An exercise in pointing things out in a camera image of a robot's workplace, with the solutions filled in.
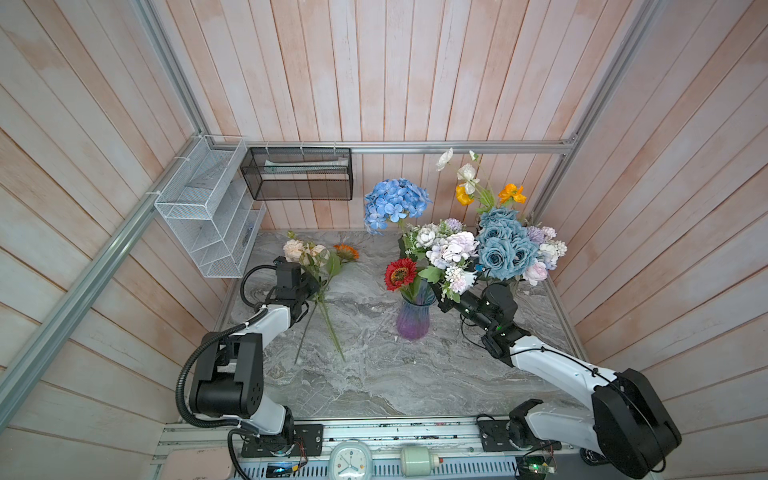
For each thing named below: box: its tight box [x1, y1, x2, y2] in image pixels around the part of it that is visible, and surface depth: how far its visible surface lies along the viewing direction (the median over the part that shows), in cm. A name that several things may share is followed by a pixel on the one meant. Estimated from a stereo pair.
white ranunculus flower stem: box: [436, 147, 481, 195], surface depth 83 cm
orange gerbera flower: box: [334, 243, 360, 265], surface depth 109 cm
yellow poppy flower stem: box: [455, 184, 526, 213], surface depth 82 cm
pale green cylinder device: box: [400, 446, 440, 477], surface depth 65 cm
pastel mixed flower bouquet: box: [523, 225, 567, 286], surface depth 78 cm
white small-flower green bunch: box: [402, 218, 479, 303], surface depth 69 cm
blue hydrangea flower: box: [364, 178, 433, 235], surface depth 66 cm
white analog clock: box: [328, 441, 373, 480], surface depth 70 cm
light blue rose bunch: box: [477, 207, 539, 280], surface depth 68 cm
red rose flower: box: [384, 258, 417, 291], surface depth 74 cm
